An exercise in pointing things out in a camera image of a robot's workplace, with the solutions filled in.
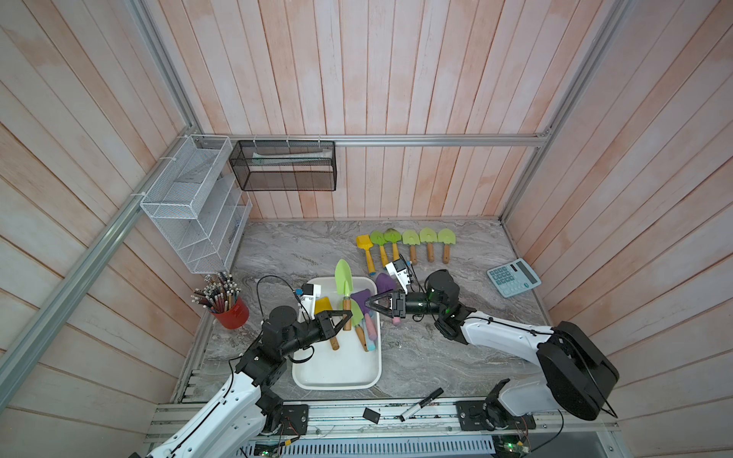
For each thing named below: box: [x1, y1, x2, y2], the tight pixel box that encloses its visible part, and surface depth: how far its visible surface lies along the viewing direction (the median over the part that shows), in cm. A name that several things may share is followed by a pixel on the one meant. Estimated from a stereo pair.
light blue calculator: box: [486, 257, 543, 298], surface depth 102 cm
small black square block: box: [362, 406, 381, 425], surface depth 76 cm
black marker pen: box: [398, 387, 445, 423], surface depth 77 cm
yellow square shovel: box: [356, 234, 377, 276], surface depth 113 cm
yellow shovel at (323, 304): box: [314, 296, 334, 315], surface depth 95 cm
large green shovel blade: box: [334, 258, 354, 332], surface depth 76 cm
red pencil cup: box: [210, 296, 251, 330], surface depth 86 cm
